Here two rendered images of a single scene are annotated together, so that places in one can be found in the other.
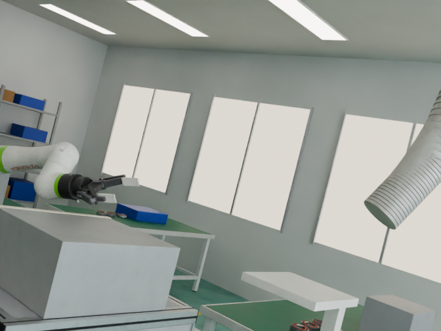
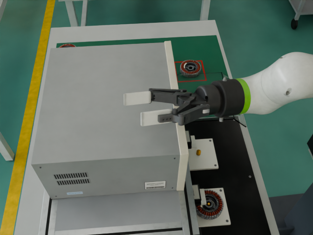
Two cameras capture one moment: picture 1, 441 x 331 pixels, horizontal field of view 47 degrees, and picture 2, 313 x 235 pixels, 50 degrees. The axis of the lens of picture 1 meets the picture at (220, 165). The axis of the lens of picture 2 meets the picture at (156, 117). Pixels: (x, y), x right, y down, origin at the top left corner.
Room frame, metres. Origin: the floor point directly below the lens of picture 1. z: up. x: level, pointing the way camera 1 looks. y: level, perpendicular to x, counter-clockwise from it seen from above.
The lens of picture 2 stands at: (2.12, -0.02, 2.04)
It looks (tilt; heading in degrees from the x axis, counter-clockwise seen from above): 52 degrees down; 135
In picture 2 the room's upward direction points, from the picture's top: straight up
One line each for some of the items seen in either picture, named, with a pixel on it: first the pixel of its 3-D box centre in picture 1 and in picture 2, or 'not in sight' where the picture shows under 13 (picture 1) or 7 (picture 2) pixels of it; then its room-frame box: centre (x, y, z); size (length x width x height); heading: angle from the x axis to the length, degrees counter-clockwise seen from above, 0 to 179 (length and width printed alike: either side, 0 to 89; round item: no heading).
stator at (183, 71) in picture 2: not in sight; (190, 68); (1.31, 1.04, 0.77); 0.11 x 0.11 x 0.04
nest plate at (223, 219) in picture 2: not in sight; (207, 207); (1.88, 0.50, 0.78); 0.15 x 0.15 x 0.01; 50
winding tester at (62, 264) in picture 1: (81, 258); (114, 115); (1.57, 0.35, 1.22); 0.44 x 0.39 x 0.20; 140
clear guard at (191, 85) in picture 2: not in sight; (199, 100); (1.62, 0.71, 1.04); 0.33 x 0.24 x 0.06; 50
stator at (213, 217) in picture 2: not in sight; (208, 204); (1.88, 0.50, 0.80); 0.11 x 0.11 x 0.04
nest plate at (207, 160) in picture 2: not in sight; (198, 154); (1.69, 0.66, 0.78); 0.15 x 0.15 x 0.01; 50
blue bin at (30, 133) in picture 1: (28, 132); not in sight; (8.37, 3.19, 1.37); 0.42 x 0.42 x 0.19; 50
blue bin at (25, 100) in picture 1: (25, 101); not in sight; (8.23, 3.31, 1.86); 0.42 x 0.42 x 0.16; 50
